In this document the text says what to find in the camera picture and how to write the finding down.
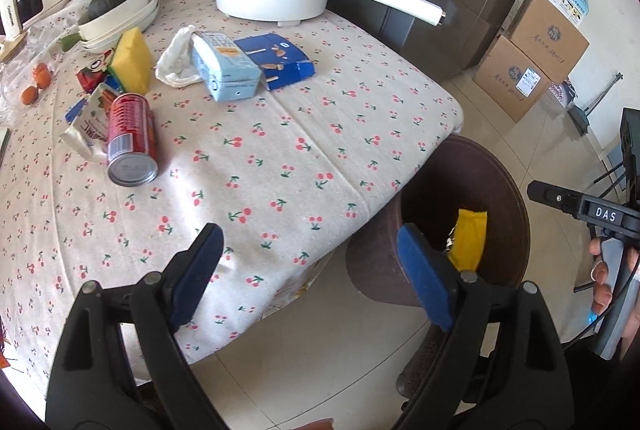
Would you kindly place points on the printed bag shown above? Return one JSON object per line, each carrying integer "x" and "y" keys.
{"x": 562, "y": 93}

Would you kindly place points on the person's left hand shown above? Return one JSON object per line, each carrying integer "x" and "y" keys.
{"x": 317, "y": 425}

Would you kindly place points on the small orange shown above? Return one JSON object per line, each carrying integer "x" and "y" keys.
{"x": 45, "y": 80}
{"x": 29, "y": 95}
{"x": 41, "y": 68}

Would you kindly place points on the yellow snack wrapper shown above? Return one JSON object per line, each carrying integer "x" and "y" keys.
{"x": 470, "y": 240}

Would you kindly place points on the black tripod stand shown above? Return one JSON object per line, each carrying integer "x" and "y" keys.
{"x": 612, "y": 159}

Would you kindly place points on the brown round bin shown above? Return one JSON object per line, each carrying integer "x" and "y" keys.
{"x": 450, "y": 180}

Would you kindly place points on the white plate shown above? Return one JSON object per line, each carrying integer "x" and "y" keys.
{"x": 145, "y": 27}
{"x": 150, "y": 9}

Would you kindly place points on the tall red can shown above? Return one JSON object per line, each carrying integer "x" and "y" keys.
{"x": 130, "y": 124}

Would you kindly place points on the dark dustpan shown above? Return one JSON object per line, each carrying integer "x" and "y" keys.
{"x": 580, "y": 118}

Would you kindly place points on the small green vegetable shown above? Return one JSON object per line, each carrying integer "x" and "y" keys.
{"x": 70, "y": 41}

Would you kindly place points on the light blue carton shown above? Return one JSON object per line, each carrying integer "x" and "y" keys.
{"x": 220, "y": 69}

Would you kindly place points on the blue cookie box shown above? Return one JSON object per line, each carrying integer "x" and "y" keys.
{"x": 280, "y": 59}

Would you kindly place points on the white plastic bag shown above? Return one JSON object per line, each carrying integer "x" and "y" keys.
{"x": 172, "y": 59}

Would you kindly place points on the yellow sponge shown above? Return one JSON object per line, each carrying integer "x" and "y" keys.
{"x": 131, "y": 57}

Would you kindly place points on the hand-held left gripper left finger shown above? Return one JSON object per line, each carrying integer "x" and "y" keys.
{"x": 197, "y": 275}

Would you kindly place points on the white bowl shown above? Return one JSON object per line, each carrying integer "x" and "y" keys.
{"x": 120, "y": 22}

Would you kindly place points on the glass jar with wooden lid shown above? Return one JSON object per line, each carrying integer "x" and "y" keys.
{"x": 10, "y": 79}

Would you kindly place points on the white snack packet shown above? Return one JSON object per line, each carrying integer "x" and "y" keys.
{"x": 87, "y": 129}

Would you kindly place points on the person's right hand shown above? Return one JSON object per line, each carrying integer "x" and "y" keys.
{"x": 600, "y": 275}

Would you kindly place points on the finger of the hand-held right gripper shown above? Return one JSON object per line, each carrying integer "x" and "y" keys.
{"x": 552, "y": 199}

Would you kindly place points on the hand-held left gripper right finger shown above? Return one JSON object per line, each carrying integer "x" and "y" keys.
{"x": 425, "y": 275}

